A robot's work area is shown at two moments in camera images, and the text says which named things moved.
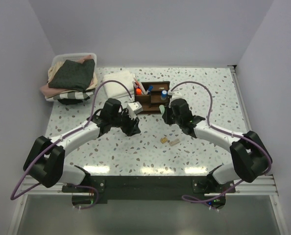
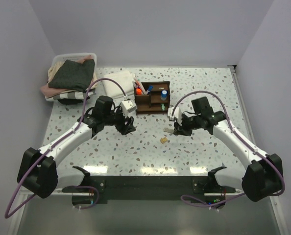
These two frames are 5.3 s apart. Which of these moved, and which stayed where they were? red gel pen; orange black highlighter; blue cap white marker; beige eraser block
Moved: beige eraser block
Stayed: orange black highlighter; red gel pen; blue cap white marker
